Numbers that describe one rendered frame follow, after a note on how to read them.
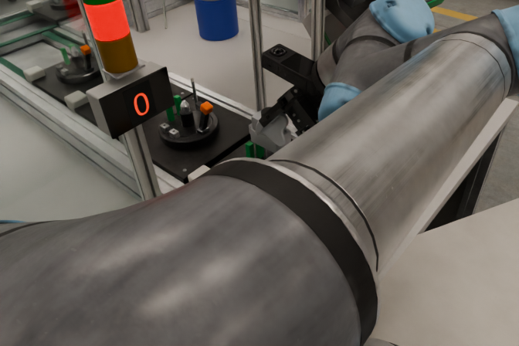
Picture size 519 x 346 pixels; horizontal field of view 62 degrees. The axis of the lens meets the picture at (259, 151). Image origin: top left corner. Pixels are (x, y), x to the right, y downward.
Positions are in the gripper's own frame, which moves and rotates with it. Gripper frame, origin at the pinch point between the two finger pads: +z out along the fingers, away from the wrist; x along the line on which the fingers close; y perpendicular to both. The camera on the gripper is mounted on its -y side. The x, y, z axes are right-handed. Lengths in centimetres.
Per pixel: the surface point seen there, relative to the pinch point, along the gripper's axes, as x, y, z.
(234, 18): 61, -44, 60
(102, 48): -21.3, -20.9, -8.5
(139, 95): -18.8, -14.1, -3.4
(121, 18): -18.1, -21.9, -12.3
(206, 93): 14.5, -18.0, 34.0
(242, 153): 1.2, 1.4, 16.2
